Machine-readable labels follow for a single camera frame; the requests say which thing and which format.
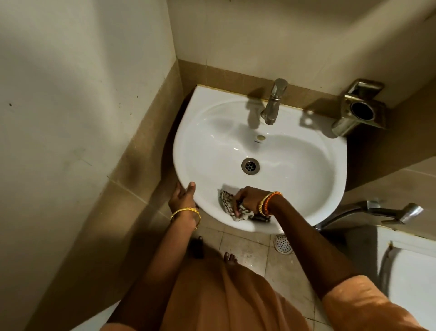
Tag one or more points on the person's left foot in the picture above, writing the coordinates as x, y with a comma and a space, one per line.
197, 247

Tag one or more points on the person's right forearm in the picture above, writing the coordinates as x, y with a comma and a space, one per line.
306, 245

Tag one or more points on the patterned cleaning cloth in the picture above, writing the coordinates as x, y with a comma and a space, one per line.
226, 202

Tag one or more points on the orange garment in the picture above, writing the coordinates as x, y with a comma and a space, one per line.
221, 300

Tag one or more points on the orange bangle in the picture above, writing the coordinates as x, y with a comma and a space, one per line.
271, 197

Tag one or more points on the person's foot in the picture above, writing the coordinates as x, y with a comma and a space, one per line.
230, 257
197, 247

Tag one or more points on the gold beaded bangle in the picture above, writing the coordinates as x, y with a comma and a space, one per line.
261, 204

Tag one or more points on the person's left forearm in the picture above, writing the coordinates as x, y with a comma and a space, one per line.
172, 252

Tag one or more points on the chrome basin tap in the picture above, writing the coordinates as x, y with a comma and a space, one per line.
273, 102

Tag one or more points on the person's left thumb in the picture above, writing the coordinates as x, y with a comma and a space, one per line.
191, 190

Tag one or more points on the steel wall holder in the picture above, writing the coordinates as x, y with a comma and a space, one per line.
354, 112

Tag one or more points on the person's right fingers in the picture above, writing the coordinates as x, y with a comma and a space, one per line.
237, 203

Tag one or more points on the round metal basin drain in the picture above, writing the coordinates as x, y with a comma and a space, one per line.
250, 166

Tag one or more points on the person's right foot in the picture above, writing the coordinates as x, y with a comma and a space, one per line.
230, 257

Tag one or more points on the person's right hand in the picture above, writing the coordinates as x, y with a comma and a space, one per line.
250, 199

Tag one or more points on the chrome hand sprayer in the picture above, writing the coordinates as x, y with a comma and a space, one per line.
405, 212

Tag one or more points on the person's left hand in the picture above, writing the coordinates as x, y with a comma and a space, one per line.
180, 201

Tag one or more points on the white ceramic wash basin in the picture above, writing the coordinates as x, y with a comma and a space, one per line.
296, 160

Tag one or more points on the thin gold bangle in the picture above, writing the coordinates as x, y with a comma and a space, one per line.
184, 209

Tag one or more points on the round metal floor drain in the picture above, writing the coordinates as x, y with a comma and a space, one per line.
283, 244

